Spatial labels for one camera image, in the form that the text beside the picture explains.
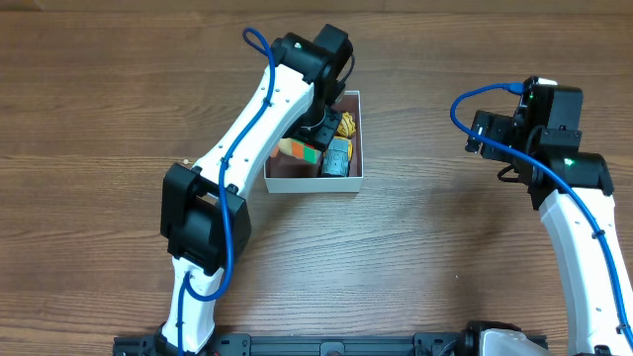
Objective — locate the yellow grey toy truck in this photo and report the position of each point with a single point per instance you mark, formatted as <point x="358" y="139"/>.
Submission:
<point x="336" y="159"/>

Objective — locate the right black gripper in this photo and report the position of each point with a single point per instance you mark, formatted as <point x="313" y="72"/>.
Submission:
<point x="479" y="132"/>

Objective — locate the golden mooncake toy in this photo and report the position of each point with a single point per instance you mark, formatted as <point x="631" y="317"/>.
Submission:
<point x="347" y="126"/>

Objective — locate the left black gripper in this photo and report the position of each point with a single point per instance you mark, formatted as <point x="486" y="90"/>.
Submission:
<point x="320" y="133"/>

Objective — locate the white plush duck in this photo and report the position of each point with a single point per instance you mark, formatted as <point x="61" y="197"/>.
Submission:
<point x="285" y="146"/>

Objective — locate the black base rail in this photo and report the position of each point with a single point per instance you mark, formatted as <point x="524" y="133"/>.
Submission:
<point x="238" y="344"/>

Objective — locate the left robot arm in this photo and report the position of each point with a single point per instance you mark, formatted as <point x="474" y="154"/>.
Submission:
<point x="204" y="213"/>

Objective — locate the white box maroon interior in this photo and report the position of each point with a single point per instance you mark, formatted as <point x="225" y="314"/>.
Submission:
<point x="286" y="174"/>

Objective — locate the colourful puzzle cube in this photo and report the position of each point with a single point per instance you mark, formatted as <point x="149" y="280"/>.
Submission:
<point x="301" y="150"/>

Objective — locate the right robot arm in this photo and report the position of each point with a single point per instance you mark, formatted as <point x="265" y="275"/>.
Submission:
<point x="573" y="193"/>

